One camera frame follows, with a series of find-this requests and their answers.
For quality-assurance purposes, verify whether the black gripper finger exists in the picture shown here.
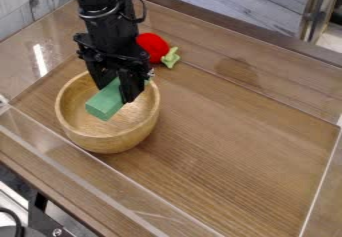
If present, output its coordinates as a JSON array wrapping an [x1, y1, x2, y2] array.
[[117, 67, 153, 103], [84, 57, 117, 90]]

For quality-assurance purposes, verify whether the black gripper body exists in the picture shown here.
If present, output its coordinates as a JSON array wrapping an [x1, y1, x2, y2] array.
[[73, 0, 150, 73]]

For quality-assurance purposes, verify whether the green rectangular block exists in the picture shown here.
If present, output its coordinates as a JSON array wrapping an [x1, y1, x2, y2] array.
[[85, 78, 124, 121]]

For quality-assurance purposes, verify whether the brown wooden bowl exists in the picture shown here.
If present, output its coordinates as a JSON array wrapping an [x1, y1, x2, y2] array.
[[54, 72, 160, 154]]

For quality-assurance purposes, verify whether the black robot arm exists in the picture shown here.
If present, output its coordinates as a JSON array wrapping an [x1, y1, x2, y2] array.
[[73, 0, 152, 103]]

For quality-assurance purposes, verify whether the red plush strawberry toy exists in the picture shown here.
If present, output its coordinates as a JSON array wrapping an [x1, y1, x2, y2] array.
[[136, 33, 180, 69]]

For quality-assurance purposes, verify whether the clear acrylic front panel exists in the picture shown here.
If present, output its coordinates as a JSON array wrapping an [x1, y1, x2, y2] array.
[[0, 99, 223, 237]]

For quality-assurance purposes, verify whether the background metal table leg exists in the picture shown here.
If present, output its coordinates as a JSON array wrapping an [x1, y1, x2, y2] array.
[[300, 0, 335, 43]]

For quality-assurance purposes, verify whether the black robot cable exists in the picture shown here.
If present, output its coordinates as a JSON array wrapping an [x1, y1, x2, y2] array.
[[118, 0, 148, 24]]

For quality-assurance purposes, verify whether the black metal table frame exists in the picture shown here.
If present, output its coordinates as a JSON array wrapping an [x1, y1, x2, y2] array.
[[0, 193, 76, 237]]

